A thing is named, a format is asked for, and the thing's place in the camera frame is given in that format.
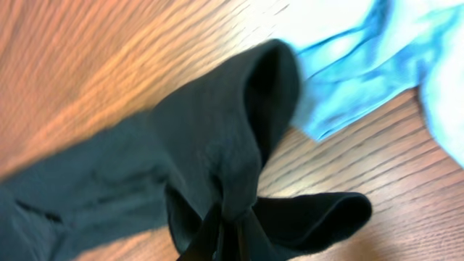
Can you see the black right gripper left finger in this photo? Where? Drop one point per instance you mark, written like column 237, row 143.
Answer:
column 203, row 247

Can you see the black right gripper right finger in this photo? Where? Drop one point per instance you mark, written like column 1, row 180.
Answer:
column 254, row 245

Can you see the black t-shirt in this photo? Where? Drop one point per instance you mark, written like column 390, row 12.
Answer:
column 204, row 144

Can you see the light blue t-shirt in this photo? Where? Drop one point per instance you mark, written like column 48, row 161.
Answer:
column 356, row 55

